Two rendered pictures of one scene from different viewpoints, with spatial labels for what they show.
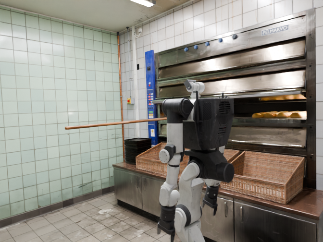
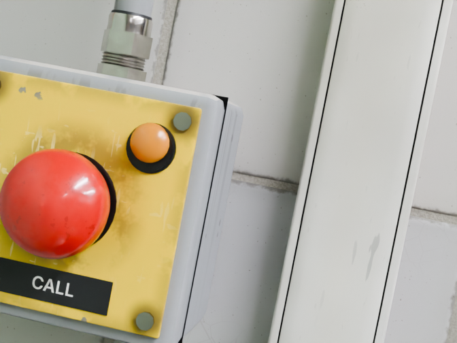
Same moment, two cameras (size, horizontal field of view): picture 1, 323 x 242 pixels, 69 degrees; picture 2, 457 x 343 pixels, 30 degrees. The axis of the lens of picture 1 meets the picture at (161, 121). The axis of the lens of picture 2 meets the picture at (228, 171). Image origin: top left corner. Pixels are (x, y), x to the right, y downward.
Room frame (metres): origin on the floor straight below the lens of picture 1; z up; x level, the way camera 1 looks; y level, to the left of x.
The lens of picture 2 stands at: (3.37, 0.64, 1.50)
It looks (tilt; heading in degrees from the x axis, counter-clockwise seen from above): 3 degrees down; 323
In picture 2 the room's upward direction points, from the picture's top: 11 degrees clockwise
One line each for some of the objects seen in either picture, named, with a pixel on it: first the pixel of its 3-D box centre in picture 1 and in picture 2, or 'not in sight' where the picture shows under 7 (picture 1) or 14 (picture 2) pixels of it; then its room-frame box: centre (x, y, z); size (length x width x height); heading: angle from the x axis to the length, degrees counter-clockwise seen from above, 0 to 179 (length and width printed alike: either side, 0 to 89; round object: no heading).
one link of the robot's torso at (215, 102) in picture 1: (204, 121); not in sight; (1.44, -0.26, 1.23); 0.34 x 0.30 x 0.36; 134
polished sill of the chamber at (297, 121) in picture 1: (217, 120); not in sight; (2.68, -0.64, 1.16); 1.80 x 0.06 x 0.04; 45
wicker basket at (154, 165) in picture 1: (164, 157); not in sight; (2.88, -0.02, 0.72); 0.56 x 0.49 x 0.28; 45
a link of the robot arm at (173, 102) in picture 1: (176, 111); not in sight; (1.31, -0.08, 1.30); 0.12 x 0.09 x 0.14; 43
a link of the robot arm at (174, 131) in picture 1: (173, 142); not in sight; (1.33, -0.06, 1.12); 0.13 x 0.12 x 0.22; 134
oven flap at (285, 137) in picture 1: (216, 132); not in sight; (2.66, -0.62, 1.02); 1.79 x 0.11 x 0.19; 45
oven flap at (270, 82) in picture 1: (215, 87); not in sight; (2.66, -0.62, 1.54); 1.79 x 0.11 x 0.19; 45
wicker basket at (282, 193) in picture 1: (261, 173); not in sight; (2.04, -0.86, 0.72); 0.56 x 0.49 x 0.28; 44
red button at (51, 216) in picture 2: not in sight; (59, 203); (3.66, 0.50, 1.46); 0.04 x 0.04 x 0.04; 45
